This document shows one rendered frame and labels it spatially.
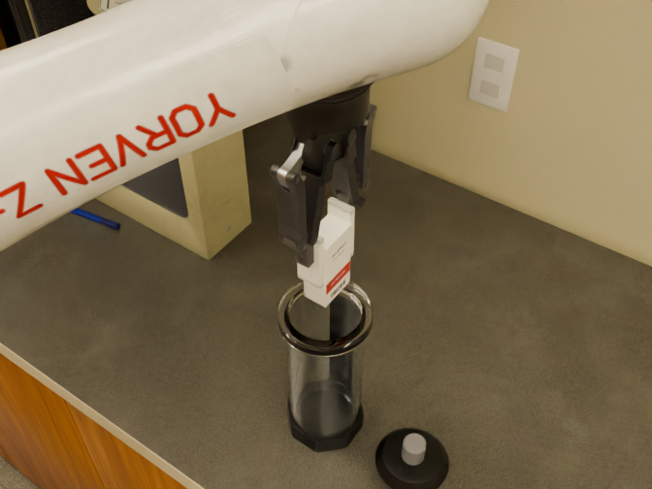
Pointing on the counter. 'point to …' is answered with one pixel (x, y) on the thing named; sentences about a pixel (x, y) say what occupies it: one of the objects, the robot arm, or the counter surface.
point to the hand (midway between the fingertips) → (326, 244)
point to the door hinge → (23, 19)
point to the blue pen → (96, 218)
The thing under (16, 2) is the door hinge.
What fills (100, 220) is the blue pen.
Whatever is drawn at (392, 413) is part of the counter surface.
